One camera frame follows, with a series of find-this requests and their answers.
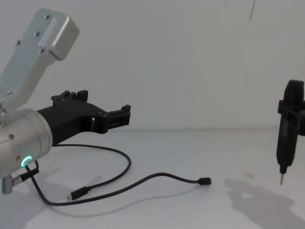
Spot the black cable with two plugs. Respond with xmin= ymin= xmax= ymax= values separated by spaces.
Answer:
xmin=26 ymin=143 xmax=212 ymax=207

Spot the black electric screwdriver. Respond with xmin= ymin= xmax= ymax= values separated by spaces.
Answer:
xmin=276 ymin=79 xmax=305 ymax=186

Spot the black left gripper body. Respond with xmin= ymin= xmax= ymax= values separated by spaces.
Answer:
xmin=37 ymin=100 xmax=107 ymax=147

